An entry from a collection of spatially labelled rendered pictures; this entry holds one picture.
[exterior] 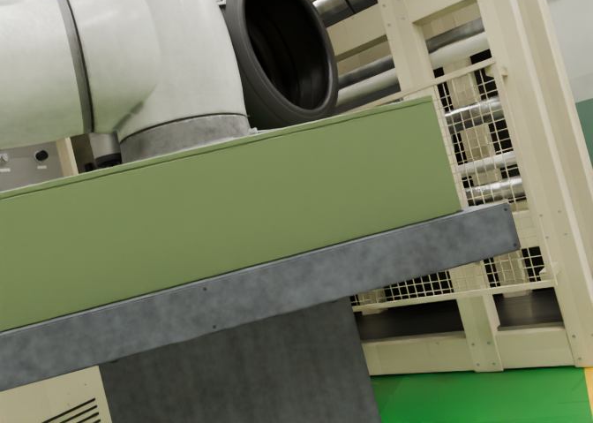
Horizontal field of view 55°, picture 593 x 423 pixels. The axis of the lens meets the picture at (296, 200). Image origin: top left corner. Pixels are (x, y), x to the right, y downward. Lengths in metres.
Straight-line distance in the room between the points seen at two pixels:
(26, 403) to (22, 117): 1.29
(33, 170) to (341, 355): 1.54
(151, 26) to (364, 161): 0.29
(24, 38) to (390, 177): 0.38
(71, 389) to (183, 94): 1.39
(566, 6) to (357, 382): 10.45
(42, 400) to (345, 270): 1.49
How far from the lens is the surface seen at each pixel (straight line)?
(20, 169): 1.97
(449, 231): 0.47
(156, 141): 0.63
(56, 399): 1.88
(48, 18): 0.65
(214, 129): 0.63
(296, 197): 0.47
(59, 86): 0.63
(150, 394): 0.59
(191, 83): 0.64
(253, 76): 1.57
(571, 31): 10.83
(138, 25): 0.65
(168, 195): 0.47
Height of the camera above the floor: 0.68
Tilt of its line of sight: 2 degrees up
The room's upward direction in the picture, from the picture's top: 14 degrees counter-clockwise
